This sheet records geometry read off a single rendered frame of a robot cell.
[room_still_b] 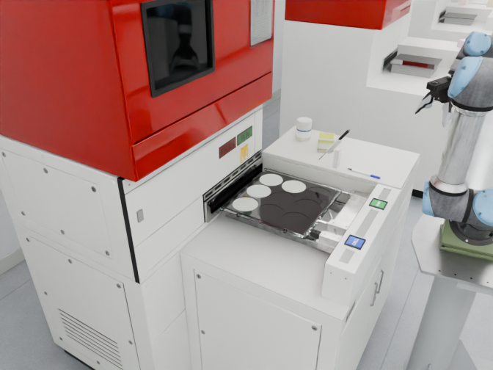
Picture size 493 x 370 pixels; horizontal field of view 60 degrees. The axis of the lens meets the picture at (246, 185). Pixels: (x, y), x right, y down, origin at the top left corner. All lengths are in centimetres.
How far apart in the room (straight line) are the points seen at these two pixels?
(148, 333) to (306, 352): 57
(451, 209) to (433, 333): 68
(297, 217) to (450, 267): 56
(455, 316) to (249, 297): 85
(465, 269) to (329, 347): 55
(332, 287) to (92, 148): 83
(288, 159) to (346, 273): 72
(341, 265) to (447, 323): 74
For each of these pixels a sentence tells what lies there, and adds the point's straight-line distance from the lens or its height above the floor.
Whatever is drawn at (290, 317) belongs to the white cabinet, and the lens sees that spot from 148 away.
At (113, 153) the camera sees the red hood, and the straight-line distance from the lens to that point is 125.
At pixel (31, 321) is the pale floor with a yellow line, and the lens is 271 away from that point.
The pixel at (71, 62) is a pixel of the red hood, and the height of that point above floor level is 154.
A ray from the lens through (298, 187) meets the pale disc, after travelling 181.
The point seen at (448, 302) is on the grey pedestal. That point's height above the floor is 58.
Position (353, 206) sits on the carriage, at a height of 88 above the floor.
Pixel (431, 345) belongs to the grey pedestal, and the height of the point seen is 32.
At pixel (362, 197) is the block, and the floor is 91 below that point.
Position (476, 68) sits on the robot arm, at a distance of 135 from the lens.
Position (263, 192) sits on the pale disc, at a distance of 176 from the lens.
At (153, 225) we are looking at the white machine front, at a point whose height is 100.
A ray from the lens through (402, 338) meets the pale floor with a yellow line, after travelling 251.
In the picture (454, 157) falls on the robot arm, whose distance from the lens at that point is 146.
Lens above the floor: 184
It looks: 31 degrees down
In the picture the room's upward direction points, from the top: straight up
